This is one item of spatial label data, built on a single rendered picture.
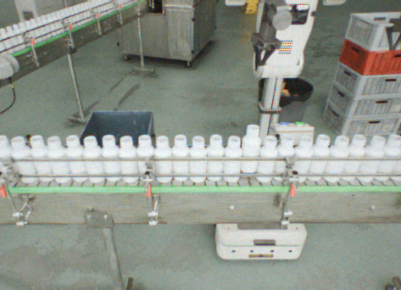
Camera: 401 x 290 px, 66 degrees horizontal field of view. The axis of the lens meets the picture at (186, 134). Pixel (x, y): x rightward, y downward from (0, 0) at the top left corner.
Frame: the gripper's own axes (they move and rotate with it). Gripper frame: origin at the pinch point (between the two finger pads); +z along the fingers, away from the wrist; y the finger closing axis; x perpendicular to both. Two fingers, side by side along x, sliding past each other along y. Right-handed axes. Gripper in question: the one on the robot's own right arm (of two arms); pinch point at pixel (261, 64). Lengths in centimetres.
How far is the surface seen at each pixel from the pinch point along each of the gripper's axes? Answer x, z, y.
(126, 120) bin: -44, 49, -48
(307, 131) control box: 16.7, 21.7, 13.1
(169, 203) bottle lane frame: -36, 42, 19
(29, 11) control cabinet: -175, 124, -573
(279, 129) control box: 6.8, 21.6, 10.2
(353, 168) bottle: 23.8, 25.5, 31.1
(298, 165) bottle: 5.7, 24.9, 26.6
